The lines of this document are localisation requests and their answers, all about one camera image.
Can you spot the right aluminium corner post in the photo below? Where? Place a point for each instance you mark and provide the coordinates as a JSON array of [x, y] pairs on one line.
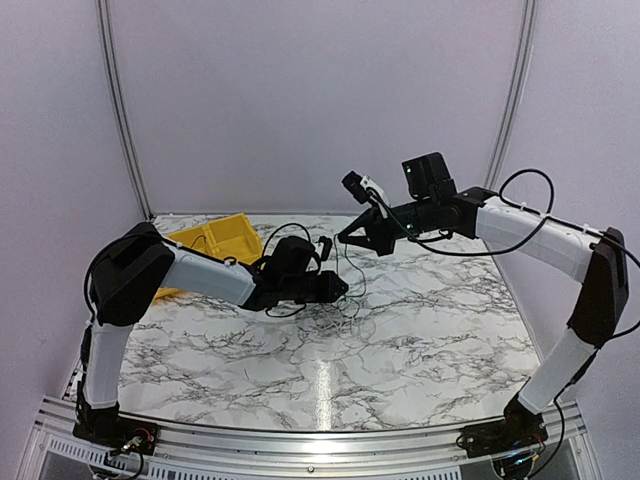
[[515, 90]]

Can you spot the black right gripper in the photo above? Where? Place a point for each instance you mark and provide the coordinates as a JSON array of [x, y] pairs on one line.
[[378, 237]]

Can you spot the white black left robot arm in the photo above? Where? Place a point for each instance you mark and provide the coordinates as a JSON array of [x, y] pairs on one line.
[[122, 281]]

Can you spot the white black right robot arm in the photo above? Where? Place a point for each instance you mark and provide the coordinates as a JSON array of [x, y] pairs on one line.
[[580, 270]]

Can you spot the yellow three-compartment plastic bin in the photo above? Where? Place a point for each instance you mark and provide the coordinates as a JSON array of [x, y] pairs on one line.
[[225, 240]]

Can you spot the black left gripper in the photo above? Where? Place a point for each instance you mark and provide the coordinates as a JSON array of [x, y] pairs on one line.
[[329, 294]]

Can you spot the aluminium front frame rail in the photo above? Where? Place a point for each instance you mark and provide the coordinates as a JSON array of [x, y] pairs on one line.
[[190, 451]]

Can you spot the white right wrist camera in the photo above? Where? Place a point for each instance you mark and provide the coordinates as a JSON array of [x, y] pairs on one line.
[[365, 190]]

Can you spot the aluminium corner post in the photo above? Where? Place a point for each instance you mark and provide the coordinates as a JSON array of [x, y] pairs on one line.
[[515, 90], [125, 135]]

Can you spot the left aluminium corner post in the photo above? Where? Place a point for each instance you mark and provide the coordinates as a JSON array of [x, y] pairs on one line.
[[125, 135]]

